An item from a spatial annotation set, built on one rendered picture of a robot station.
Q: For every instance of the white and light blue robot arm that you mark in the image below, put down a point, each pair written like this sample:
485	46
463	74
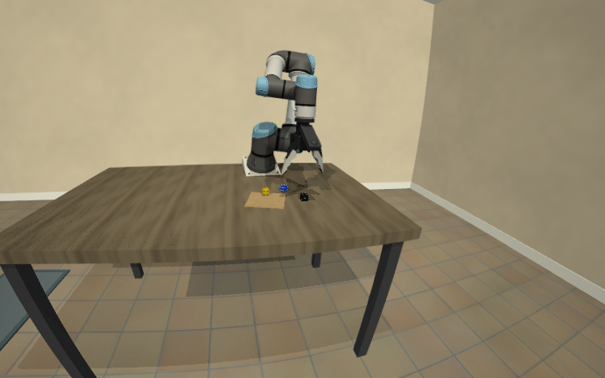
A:
266	136

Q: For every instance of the tan square mat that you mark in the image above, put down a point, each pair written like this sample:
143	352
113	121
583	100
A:
274	200

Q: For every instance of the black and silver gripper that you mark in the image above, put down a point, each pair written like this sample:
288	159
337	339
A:
297	143

